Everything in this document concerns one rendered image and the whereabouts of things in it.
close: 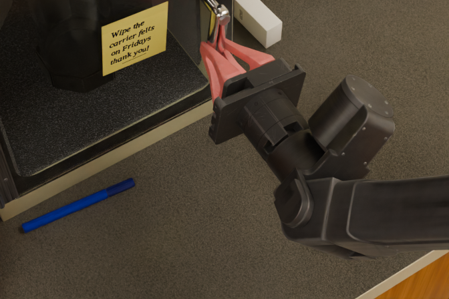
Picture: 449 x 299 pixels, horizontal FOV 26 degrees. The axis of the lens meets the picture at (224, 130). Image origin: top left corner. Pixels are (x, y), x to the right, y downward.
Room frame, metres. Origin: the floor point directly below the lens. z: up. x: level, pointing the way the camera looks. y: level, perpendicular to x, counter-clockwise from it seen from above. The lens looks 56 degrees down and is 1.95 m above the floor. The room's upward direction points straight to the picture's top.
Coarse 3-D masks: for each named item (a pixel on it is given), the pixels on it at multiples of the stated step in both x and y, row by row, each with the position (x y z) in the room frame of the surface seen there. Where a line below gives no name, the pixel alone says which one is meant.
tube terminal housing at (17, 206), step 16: (192, 112) 0.68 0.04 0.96; (208, 112) 0.69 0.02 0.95; (160, 128) 0.66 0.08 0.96; (176, 128) 0.67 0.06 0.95; (128, 144) 0.63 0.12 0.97; (144, 144) 0.64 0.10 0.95; (96, 160) 0.61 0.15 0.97; (112, 160) 0.62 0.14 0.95; (64, 176) 0.59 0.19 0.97; (80, 176) 0.60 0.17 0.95; (32, 192) 0.56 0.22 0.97; (48, 192) 0.57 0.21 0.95; (16, 208) 0.55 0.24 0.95
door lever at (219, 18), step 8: (200, 0) 0.66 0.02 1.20; (208, 0) 0.65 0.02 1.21; (208, 8) 0.64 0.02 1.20; (216, 8) 0.64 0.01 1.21; (224, 8) 0.64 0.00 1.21; (216, 16) 0.63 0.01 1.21; (224, 16) 0.63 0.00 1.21; (216, 24) 0.63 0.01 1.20; (224, 24) 0.63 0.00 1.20; (208, 32) 0.64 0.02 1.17; (216, 32) 0.63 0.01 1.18; (224, 32) 0.63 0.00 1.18; (208, 40) 0.63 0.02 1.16; (216, 40) 0.63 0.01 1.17; (224, 40) 0.63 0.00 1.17; (216, 48) 0.63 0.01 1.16
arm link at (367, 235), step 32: (320, 192) 0.43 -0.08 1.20; (352, 192) 0.41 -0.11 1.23; (384, 192) 0.40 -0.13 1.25; (416, 192) 0.39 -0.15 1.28; (448, 192) 0.37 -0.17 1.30; (320, 224) 0.40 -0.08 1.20; (352, 224) 0.39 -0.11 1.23; (384, 224) 0.37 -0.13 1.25; (416, 224) 0.36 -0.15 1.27; (448, 224) 0.35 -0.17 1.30; (352, 256) 0.39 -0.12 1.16
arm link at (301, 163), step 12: (288, 132) 0.52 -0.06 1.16; (300, 132) 0.51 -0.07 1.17; (288, 144) 0.50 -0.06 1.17; (300, 144) 0.50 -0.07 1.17; (312, 144) 0.50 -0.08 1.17; (276, 156) 0.49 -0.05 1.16; (288, 156) 0.49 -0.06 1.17; (300, 156) 0.49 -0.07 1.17; (312, 156) 0.49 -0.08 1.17; (276, 168) 0.49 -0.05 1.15; (288, 168) 0.48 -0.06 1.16; (300, 168) 0.48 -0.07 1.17
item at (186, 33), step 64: (0, 0) 0.57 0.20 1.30; (64, 0) 0.60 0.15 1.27; (128, 0) 0.63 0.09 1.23; (192, 0) 0.67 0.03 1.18; (0, 64) 0.56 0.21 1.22; (64, 64) 0.59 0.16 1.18; (192, 64) 0.67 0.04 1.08; (0, 128) 0.55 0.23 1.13; (64, 128) 0.58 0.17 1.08; (128, 128) 0.62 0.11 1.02
